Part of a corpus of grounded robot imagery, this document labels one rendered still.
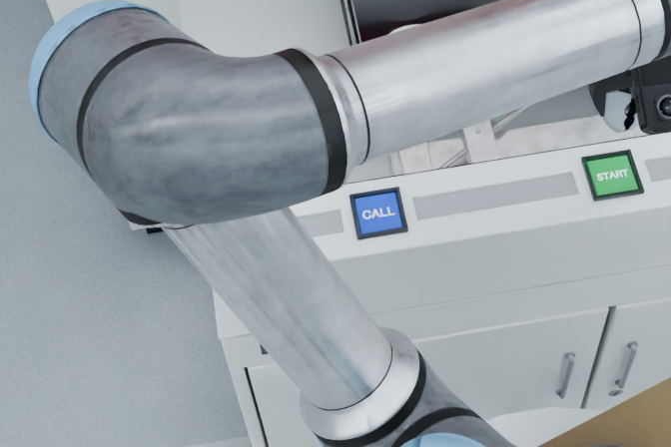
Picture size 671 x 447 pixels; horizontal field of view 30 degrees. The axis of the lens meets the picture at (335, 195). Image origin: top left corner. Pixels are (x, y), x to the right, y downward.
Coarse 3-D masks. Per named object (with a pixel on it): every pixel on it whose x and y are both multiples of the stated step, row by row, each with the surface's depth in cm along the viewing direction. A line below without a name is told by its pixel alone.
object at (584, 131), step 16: (528, 128) 151; (544, 128) 151; (560, 128) 151; (576, 128) 151; (592, 128) 151; (608, 128) 150; (432, 144) 151; (448, 144) 150; (496, 144) 150; (512, 144) 150; (528, 144) 150; (544, 144) 150; (560, 144) 150; (576, 144) 150; (432, 160) 149; (448, 160) 149; (464, 160) 149
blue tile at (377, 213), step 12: (360, 204) 137; (372, 204) 137; (384, 204) 137; (396, 204) 137; (360, 216) 136; (372, 216) 136; (384, 216) 136; (396, 216) 136; (360, 228) 135; (372, 228) 135; (384, 228) 135
